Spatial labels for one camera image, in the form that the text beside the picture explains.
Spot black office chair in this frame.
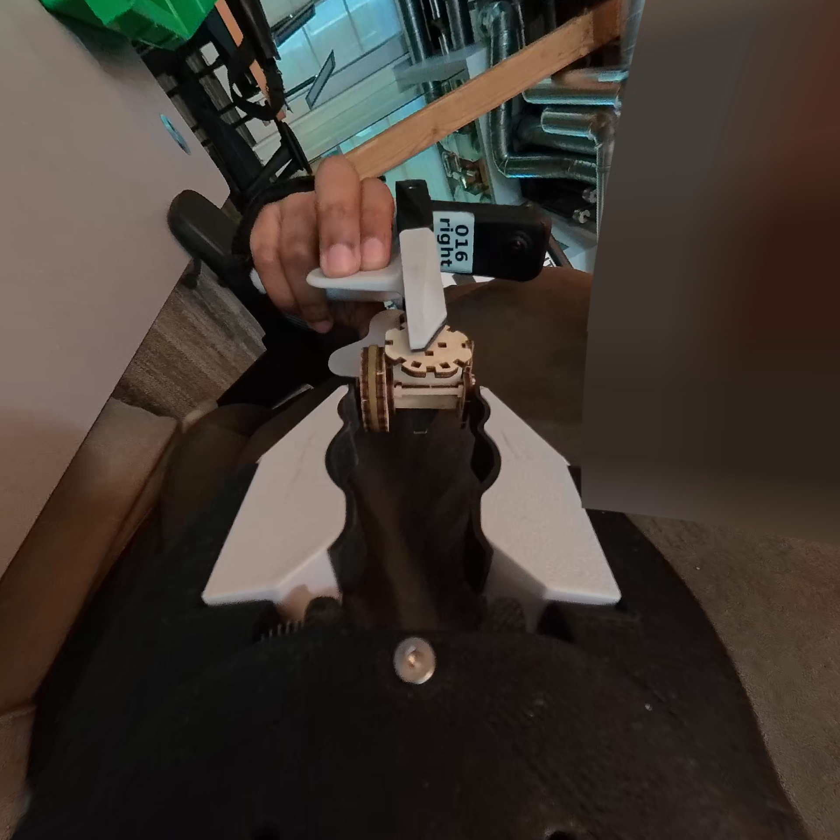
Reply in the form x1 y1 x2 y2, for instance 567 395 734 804
141 0 316 293

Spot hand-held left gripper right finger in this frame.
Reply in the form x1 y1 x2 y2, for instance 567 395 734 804
469 386 622 618

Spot wooden ceiling beam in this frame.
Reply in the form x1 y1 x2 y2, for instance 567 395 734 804
341 0 624 181

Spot person's right hand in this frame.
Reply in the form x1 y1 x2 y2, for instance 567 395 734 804
251 156 398 332

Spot silver metal ducts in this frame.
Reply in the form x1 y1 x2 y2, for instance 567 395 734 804
394 0 624 211

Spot green plastic crate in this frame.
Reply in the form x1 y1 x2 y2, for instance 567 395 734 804
39 0 219 52

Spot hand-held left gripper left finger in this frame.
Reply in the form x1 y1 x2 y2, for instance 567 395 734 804
202 386 367 618

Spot wooden gear assembly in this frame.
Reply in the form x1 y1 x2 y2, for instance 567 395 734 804
357 322 476 434

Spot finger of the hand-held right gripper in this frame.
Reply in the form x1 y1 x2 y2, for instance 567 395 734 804
400 226 451 350
328 310 403 379

